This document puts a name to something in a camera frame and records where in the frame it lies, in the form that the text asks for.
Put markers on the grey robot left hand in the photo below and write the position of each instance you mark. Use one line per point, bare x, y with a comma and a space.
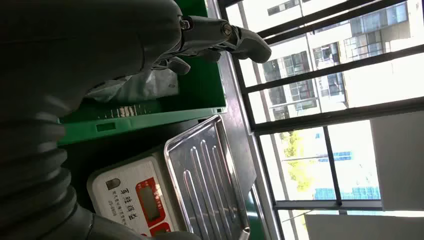
82, 43

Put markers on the grey plastic package red stripe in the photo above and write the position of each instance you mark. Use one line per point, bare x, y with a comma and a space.
142, 87

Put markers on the green plastic crate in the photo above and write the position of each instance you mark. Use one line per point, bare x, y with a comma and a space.
198, 89

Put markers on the ribbed grey left arm sleeve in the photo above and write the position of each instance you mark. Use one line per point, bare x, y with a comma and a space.
30, 172

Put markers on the white electronic scale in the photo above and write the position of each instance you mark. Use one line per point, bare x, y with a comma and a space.
126, 195

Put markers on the steel scale tray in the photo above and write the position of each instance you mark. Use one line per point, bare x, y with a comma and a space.
205, 179

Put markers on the green tree outside window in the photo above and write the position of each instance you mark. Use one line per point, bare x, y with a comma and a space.
298, 172

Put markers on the low white panel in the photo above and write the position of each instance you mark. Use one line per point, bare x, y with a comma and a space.
364, 228

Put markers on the large white panel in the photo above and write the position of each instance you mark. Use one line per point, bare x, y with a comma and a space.
400, 165

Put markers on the grey metal rail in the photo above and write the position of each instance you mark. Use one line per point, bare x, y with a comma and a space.
236, 126

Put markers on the black window frame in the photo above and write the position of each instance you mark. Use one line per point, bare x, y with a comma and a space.
331, 117

